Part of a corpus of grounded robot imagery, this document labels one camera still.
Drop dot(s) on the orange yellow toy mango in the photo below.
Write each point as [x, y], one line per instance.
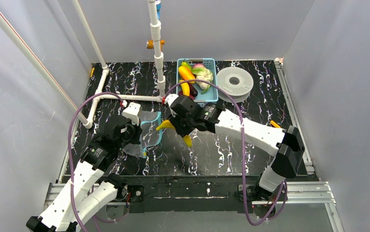
[186, 74]

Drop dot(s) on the clear zip top bag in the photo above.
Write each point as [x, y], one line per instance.
[149, 137]

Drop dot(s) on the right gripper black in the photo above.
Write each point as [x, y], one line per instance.
[178, 122]

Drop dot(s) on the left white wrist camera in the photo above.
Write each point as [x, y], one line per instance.
[132, 112]

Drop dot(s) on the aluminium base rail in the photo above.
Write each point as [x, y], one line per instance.
[205, 194]

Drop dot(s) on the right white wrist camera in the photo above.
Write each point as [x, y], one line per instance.
[169, 99]

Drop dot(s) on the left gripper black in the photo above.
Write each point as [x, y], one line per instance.
[133, 132]

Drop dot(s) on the dark purple toy eggplant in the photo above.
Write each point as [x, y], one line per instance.
[193, 91]

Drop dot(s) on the yellow toy banana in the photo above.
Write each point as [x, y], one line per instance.
[185, 88]
[166, 124]

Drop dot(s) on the white green toy cabbage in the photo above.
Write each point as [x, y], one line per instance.
[203, 74]

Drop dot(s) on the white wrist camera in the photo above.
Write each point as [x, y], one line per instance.
[132, 112]
[169, 99]

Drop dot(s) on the pink toy peach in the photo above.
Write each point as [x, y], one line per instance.
[198, 65]

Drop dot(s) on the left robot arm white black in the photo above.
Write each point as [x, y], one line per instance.
[75, 204]

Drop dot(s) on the orange handled screwdriver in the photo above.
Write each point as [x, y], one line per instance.
[274, 124]

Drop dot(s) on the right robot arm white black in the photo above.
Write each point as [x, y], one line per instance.
[284, 145]

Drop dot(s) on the blue plastic basket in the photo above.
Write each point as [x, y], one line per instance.
[212, 94]

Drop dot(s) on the white PVC pipe frame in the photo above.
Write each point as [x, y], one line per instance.
[155, 43]

